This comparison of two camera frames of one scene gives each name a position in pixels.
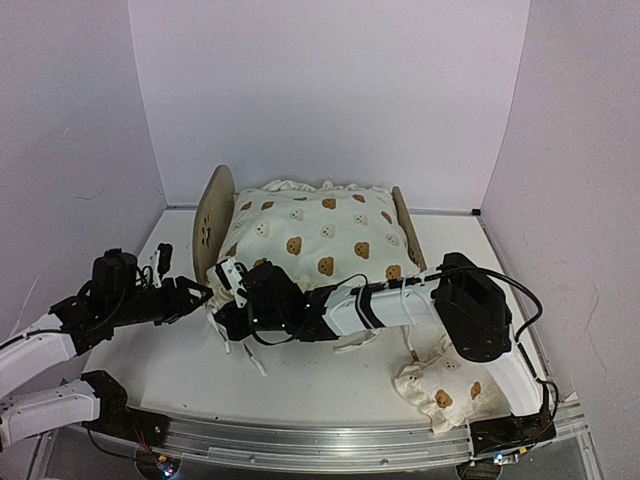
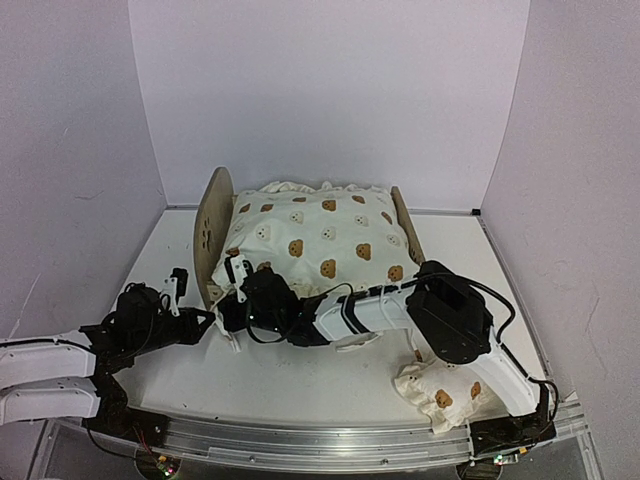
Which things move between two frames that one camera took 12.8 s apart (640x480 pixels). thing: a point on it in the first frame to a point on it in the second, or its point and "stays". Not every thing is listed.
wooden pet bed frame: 213,219 stays
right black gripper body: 272,320 stays
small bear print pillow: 450,389 stays
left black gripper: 182,305 to 192,332
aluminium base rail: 292,445 stays
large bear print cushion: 355,342 to 321,235
